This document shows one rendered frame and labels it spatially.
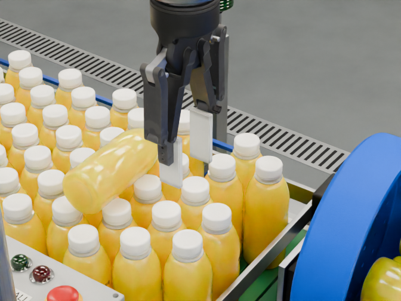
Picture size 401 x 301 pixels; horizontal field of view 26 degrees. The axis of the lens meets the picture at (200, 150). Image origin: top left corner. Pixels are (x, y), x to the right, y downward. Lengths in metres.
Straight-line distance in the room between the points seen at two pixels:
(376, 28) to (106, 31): 1.24
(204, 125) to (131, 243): 0.19
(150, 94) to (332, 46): 3.02
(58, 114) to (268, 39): 2.65
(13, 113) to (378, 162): 0.63
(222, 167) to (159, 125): 0.31
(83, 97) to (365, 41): 2.70
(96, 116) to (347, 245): 0.55
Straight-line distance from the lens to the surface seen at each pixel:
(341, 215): 0.97
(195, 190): 1.20
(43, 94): 1.43
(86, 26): 4.10
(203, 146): 1.06
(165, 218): 1.15
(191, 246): 1.11
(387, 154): 1.02
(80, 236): 1.13
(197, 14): 0.91
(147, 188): 1.20
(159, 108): 0.94
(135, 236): 1.12
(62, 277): 1.04
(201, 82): 1.00
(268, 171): 1.24
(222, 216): 1.15
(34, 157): 1.28
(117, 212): 1.16
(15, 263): 1.06
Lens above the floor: 1.80
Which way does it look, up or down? 34 degrees down
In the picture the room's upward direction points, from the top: straight up
